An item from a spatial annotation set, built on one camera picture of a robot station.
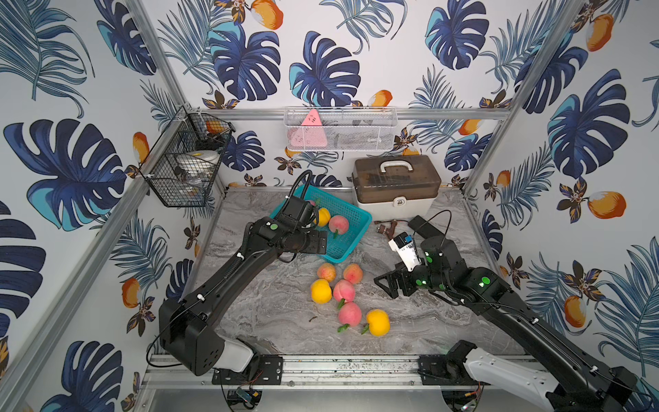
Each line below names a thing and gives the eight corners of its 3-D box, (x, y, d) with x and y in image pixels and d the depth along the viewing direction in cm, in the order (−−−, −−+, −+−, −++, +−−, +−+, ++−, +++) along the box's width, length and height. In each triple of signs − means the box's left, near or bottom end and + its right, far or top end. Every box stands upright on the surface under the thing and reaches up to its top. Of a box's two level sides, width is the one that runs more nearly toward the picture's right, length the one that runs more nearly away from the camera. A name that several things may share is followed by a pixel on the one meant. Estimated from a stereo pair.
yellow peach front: (368, 336, 82) (370, 331, 78) (366, 314, 86) (368, 309, 82) (388, 336, 82) (391, 331, 78) (385, 314, 86) (388, 309, 82)
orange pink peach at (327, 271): (316, 278, 95) (315, 271, 90) (323, 267, 97) (323, 259, 93) (330, 285, 93) (330, 278, 88) (337, 274, 96) (337, 266, 91)
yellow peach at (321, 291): (311, 305, 89) (310, 299, 84) (312, 285, 93) (311, 278, 89) (331, 305, 89) (331, 299, 84) (331, 285, 93) (331, 278, 89)
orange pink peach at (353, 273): (343, 286, 93) (344, 279, 88) (343, 271, 96) (344, 263, 92) (362, 286, 93) (363, 279, 88) (361, 271, 96) (362, 263, 92)
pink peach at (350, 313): (338, 327, 84) (339, 321, 79) (338, 307, 88) (338, 300, 83) (360, 327, 84) (362, 321, 79) (359, 307, 88) (360, 300, 83)
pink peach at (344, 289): (333, 304, 88) (333, 298, 84) (333, 286, 92) (333, 279, 88) (354, 304, 88) (355, 298, 84) (353, 286, 92) (354, 279, 88)
